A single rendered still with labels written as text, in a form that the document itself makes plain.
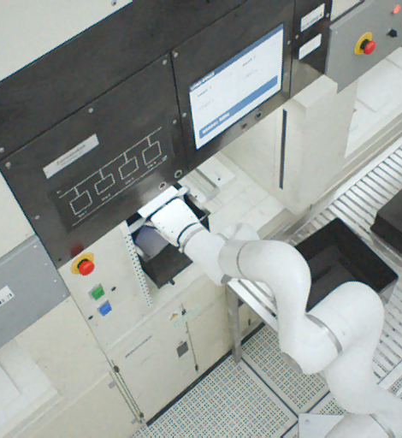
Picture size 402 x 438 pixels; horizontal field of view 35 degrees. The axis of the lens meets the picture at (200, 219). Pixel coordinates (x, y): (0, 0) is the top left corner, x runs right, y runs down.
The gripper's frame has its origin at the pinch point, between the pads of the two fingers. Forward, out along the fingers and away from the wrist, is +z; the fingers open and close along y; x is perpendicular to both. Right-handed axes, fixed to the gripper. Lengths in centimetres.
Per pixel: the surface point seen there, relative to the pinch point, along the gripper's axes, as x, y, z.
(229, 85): 35.6, 21.2, -10.0
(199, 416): -125, -13, -20
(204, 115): 31.6, 13.3, -10.0
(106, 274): -1.3, -22.7, -9.2
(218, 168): -35, 36, 17
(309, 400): -125, 25, -46
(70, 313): -5.3, -35.6, -9.7
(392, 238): -45, 64, -40
